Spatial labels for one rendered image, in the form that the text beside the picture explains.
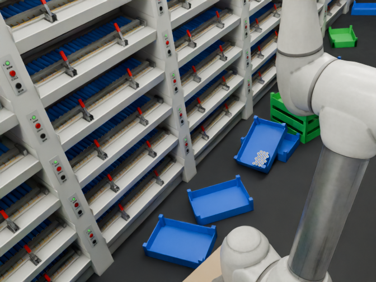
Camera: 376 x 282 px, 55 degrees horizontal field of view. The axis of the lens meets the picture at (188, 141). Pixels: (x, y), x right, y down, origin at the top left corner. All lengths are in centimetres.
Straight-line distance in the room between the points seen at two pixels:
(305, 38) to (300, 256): 53
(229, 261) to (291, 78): 58
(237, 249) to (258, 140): 119
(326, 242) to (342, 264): 82
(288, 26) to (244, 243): 63
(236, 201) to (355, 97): 129
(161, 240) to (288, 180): 77
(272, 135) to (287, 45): 142
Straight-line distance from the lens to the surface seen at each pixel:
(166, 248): 183
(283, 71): 86
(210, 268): 142
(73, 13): 135
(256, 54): 262
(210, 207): 195
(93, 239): 169
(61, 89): 134
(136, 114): 171
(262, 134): 223
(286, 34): 83
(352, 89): 79
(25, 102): 127
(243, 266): 114
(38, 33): 127
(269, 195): 200
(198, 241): 183
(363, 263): 180
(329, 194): 89
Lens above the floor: 145
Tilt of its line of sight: 37 degrees down
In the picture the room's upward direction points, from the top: 10 degrees counter-clockwise
